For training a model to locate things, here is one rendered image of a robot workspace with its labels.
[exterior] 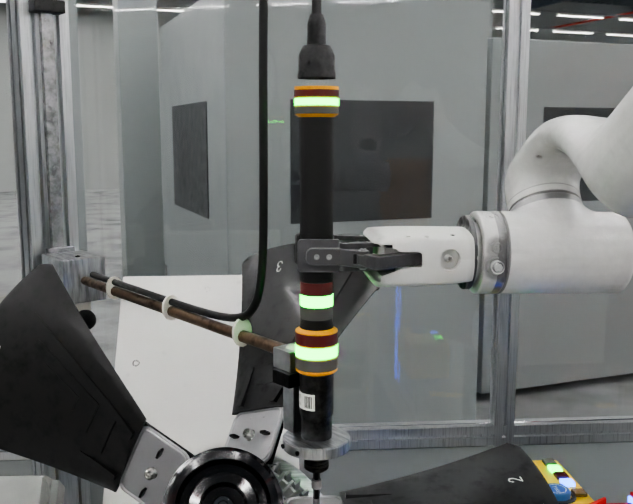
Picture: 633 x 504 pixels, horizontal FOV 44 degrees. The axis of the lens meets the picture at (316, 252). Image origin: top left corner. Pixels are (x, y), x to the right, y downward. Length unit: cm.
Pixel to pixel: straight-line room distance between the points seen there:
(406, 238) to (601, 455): 108
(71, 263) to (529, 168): 74
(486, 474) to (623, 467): 87
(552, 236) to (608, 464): 103
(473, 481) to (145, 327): 54
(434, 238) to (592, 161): 16
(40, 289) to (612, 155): 62
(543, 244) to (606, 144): 15
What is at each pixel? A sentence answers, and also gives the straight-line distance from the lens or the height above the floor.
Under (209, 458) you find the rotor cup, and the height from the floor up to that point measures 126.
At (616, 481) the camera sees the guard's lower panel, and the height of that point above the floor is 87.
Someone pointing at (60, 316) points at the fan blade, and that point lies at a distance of 92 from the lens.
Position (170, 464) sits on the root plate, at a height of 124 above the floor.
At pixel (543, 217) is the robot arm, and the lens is 81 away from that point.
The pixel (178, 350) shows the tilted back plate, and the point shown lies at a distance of 118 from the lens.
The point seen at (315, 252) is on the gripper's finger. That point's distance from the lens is 76.
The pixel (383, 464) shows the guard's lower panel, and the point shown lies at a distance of 164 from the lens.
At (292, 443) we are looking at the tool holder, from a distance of 82.
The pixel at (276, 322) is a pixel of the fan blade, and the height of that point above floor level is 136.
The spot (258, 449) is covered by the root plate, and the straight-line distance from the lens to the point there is 87.
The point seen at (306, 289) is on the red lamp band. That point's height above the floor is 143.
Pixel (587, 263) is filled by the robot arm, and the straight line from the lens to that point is 81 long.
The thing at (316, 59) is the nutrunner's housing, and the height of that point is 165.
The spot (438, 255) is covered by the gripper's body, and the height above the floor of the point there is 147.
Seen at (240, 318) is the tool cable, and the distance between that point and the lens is 91.
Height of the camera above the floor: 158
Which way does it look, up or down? 9 degrees down
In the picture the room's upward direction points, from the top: straight up
